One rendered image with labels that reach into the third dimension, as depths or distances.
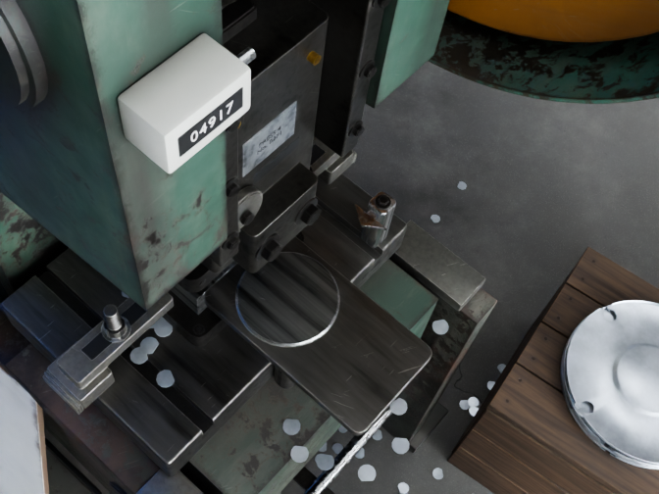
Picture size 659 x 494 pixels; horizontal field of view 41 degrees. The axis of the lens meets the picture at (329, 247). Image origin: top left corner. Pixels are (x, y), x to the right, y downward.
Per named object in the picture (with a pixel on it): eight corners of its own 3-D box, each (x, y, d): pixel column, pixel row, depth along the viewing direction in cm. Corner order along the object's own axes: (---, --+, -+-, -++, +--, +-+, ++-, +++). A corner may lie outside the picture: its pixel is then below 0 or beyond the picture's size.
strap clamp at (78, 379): (182, 320, 111) (177, 283, 102) (78, 415, 104) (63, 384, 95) (149, 290, 113) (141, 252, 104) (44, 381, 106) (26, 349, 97)
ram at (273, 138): (338, 213, 99) (373, 30, 73) (244, 301, 93) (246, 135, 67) (227, 124, 104) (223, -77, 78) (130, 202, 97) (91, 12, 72)
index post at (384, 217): (388, 235, 120) (399, 198, 111) (374, 250, 118) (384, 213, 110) (373, 223, 120) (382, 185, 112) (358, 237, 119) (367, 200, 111)
